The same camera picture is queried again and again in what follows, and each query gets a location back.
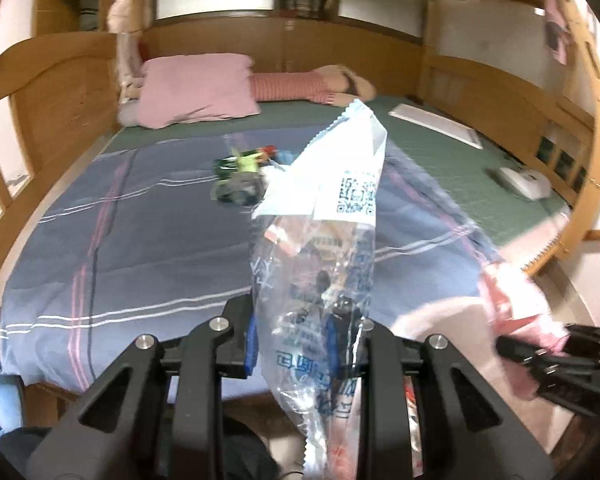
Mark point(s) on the dark cloth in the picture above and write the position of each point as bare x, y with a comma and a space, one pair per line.
245, 455

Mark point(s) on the pink pillow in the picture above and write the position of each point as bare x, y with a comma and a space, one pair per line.
195, 87

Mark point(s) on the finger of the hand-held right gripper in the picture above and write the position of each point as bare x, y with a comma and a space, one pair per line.
522, 352
590, 334

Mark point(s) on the dark red wrapper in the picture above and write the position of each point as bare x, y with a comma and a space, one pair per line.
269, 150

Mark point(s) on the blue striped blanket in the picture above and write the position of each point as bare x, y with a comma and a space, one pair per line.
155, 240

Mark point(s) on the pink plastic bag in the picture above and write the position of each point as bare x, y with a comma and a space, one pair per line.
510, 305

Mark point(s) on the green wrapper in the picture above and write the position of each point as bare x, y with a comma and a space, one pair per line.
247, 162

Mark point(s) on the white handheld vacuum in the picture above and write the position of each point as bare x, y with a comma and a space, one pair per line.
522, 182

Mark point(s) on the wooden bed frame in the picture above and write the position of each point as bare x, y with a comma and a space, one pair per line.
55, 85

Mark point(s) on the striped plush doll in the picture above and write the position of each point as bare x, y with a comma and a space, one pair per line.
290, 86

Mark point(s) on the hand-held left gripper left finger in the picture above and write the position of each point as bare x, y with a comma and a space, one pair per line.
251, 340

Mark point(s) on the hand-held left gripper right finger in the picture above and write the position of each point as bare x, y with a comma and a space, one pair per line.
385, 360

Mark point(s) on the clear packet with blue top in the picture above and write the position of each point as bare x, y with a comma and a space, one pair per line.
330, 175

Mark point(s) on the pink hanging cloth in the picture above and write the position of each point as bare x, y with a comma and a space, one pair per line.
555, 30

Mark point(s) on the blue cloth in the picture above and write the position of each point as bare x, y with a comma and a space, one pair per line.
7, 400

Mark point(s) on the pink mattress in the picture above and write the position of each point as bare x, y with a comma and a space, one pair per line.
540, 240

